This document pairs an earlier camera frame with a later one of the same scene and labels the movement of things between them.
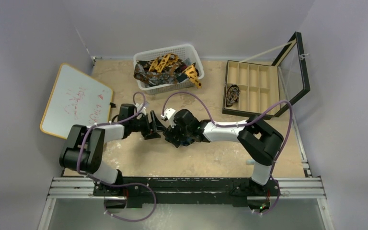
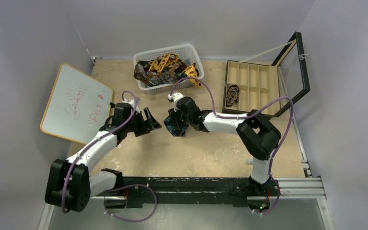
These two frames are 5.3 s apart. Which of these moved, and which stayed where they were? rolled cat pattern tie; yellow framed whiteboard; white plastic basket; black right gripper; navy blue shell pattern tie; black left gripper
Moved: black right gripper; navy blue shell pattern tie
Stayed: white plastic basket; black left gripper; rolled cat pattern tie; yellow framed whiteboard
